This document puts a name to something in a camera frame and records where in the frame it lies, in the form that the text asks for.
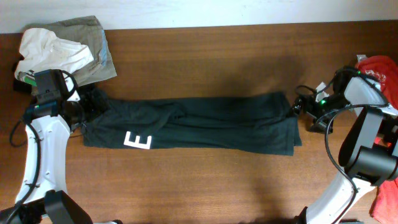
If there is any dark green t-shirt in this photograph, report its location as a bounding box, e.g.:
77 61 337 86
83 90 302 156

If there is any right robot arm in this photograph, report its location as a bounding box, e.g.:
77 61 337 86
290 66 397 223

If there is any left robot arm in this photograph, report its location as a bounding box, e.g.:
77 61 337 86
1 69 107 223

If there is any black folded garment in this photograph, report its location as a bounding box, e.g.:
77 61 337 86
12 60 34 95

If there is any white folded shirt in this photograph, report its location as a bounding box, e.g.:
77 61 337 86
14 28 94 84

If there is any khaki folded garment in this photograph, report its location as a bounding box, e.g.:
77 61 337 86
25 16 117 86

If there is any red t-shirt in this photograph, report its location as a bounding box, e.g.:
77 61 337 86
355 55 397 224

